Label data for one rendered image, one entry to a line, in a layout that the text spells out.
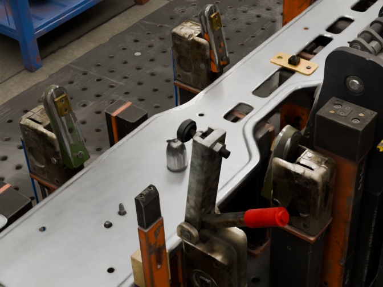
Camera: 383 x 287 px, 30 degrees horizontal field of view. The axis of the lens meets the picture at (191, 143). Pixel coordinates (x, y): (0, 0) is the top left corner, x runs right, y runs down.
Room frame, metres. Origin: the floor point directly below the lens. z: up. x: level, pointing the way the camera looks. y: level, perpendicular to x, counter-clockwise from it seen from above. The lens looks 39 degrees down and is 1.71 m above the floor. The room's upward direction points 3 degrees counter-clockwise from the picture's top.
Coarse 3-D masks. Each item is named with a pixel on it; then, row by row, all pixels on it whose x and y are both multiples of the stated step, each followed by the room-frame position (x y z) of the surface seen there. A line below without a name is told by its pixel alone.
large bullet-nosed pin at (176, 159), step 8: (168, 144) 0.83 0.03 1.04; (176, 144) 0.82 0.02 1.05; (184, 144) 0.83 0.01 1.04; (168, 152) 0.82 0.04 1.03; (176, 152) 0.82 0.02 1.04; (184, 152) 0.82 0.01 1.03; (168, 160) 0.82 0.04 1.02; (176, 160) 0.81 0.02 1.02; (184, 160) 0.82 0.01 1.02; (168, 168) 0.82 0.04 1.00; (176, 168) 0.81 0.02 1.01; (184, 168) 0.82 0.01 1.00
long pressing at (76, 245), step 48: (336, 0) 1.32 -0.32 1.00; (288, 48) 1.14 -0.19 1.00; (240, 96) 1.00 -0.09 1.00; (288, 96) 0.99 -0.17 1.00; (144, 144) 0.89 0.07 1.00; (192, 144) 0.88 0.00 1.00; (240, 144) 0.87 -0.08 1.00; (96, 192) 0.78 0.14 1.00; (0, 240) 0.69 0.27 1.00; (48, 240) 0.69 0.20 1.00; (96, 240) 0.68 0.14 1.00
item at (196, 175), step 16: (192, 128) 0.65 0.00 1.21; (208, 128) 0.64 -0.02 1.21; (208, 144) 0.61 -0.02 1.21; (224, 144) 0.62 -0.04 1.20; (192, 160) 0.62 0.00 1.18; (208, 160) 0.61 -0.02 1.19; (192, 176) 0.62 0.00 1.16; (208, 176) 0.62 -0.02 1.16; (192, 192) 0.63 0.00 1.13; (208, 192) 0.63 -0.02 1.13; (192, 208) 0.63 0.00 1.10; (208, 208) 0.63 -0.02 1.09; (192, 224) 0.63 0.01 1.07
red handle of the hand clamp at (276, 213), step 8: (264, 208) 0.58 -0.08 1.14; (272, 208) 0.58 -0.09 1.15; (280, 208) 0.57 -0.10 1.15; (208, 216) 0.63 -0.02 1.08; (216, 216) 0.62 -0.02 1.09; (224, 216) 0.61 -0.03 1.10; (232, 216) 0.61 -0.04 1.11; (240, 216) 0.60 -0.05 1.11; (248, 216) 0.59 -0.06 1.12; (256, 216) 0.58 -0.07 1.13; (264, 216) 0.57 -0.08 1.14; (272, 216) 0.56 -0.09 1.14; (280, 216) 0.56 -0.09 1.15; (288, 216) 0.57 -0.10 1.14; (208, 224) 0.62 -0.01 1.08; (216, 224) 0.62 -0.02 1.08; (224, 224) 0.61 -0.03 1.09; (232, 224) 0.60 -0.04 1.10; (240, 224) 0.59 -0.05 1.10; (248, 224) 0.58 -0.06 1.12; (256, 224) 0.57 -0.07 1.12; (264, 224) 0.57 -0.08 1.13; (272, 224) 0.56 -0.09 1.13; (280, 224) 0.56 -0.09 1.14
